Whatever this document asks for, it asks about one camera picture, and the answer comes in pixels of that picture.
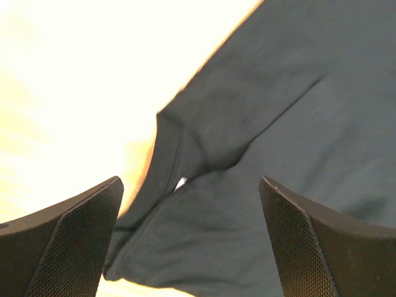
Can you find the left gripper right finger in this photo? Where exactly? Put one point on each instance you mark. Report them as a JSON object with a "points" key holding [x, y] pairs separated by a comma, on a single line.
{"points": [[321, 252]]}

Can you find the black t-shirt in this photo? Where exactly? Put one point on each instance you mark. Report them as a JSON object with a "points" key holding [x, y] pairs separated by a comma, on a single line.
{"points": [[302, 92]]}

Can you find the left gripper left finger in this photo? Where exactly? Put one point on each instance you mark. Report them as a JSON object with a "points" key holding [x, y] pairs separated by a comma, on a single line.
{"points": [[61, 250]]}

